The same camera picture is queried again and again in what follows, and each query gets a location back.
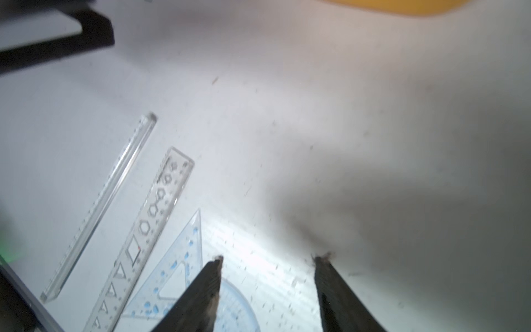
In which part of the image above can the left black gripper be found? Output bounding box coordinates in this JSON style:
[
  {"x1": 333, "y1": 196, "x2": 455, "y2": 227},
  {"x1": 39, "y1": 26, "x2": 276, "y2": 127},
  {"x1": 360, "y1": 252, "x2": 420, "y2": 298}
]
[{"x1": 0, "y1": 0, "x2": 116, "y2": 76}]

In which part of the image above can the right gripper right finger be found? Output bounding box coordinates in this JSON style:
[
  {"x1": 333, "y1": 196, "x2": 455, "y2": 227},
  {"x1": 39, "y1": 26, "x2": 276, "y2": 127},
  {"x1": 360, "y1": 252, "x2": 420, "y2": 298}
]
[{"x1": 313, "y1": 254, "x2": 386, "y2": 332}]

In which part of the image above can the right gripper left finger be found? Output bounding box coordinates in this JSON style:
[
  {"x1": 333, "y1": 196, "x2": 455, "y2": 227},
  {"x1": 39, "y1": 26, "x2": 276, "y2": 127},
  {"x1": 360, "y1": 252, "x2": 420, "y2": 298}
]
[{"x1": 152, "y1": 256, "x2": 223, "y2": 332}]

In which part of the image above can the clear blue protractor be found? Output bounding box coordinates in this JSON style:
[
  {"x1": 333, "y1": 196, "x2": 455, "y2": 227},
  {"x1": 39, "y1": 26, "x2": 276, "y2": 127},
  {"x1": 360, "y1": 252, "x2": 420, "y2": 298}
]
[{"x1": 213, "y1": 278, "x2": 261, "y2": 332}]

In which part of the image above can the yellow plastic storage box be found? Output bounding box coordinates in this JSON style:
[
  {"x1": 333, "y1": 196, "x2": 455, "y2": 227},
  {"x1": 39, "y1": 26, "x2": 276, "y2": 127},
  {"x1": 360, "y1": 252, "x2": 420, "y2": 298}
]
[{"x1": 330, "y1": 0, "x2": 469, "y2": 17}]

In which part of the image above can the blue clear set square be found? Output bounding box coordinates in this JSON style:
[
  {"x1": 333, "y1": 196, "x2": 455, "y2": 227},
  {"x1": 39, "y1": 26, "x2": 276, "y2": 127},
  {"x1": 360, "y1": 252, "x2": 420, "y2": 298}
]
[{"x1": 122, "y1": 210, "x2": 203, "y2": 320}]

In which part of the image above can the clear shape stencil ruler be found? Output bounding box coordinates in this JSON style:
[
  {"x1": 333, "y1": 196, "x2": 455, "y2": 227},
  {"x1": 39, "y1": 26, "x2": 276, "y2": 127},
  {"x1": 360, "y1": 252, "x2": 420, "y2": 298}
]
[{"x1": 84, "y1": 147, "x2": 194, "y2": 332}]

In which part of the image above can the thin clear straight ruler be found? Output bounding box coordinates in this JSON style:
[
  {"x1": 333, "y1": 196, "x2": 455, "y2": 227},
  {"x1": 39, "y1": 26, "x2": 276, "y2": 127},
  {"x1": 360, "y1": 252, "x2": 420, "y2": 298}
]
[{"x1": 40, "y1": 113, "x2": 158, "y2": 304}]

